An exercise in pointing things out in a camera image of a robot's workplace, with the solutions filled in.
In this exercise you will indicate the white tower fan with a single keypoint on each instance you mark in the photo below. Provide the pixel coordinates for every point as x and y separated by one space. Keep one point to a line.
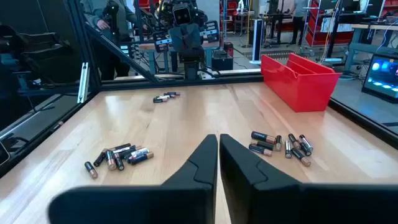
257 40

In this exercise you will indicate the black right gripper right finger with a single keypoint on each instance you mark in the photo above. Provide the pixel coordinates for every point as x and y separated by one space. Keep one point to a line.
264 202

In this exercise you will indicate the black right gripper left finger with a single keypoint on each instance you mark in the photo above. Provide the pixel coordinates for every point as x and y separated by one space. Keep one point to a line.
186 202

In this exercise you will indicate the rack with red bins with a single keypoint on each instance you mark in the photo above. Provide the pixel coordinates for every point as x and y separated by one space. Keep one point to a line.
314 37

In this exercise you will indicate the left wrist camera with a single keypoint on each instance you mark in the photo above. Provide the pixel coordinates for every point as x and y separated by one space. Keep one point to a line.
182 15

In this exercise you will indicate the small metal screws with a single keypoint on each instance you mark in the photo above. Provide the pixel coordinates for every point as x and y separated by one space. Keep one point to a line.
301 157

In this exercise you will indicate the black equipment box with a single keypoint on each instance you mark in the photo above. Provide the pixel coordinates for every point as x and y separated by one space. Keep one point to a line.
222 62

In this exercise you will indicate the grey-blue workbench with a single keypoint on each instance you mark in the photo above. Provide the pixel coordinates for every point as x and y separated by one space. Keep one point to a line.
357 46

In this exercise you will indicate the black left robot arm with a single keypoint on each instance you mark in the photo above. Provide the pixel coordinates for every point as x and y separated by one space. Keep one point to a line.
191 62

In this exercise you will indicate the person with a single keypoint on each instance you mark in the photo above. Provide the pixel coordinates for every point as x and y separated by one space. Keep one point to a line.
96 9
299 18

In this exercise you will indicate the glowing computer case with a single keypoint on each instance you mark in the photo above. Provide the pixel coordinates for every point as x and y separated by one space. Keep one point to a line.
382 77

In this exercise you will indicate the silver aluminium bracket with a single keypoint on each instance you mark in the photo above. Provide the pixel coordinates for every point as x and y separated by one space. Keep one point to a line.
83 84

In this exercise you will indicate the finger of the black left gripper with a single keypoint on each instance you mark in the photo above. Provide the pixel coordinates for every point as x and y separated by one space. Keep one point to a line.
177 39
194 37

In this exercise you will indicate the red plastic bin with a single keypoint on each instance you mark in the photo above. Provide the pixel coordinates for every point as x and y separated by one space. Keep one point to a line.
304 93

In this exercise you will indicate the teal-legged workbench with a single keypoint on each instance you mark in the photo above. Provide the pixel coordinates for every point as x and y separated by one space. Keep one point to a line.
151 60

